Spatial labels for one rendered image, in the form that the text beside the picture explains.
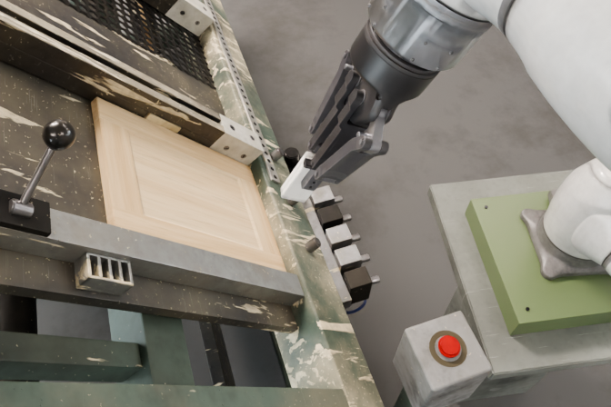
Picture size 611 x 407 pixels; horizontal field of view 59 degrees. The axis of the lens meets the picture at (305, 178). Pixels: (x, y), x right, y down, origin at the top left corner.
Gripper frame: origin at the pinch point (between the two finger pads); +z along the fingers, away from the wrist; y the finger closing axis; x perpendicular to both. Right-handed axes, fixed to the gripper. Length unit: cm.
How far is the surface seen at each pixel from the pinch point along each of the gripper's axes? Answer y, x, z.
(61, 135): -8.9, -25.3, 12.6
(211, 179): -33, 3, 45
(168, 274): -4.6, -6.7, 34.9
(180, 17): -94, -6, 53
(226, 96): -69, 9, 54
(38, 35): -38, -33, 24
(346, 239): -31, 39, 54
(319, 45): -197, 81, 118
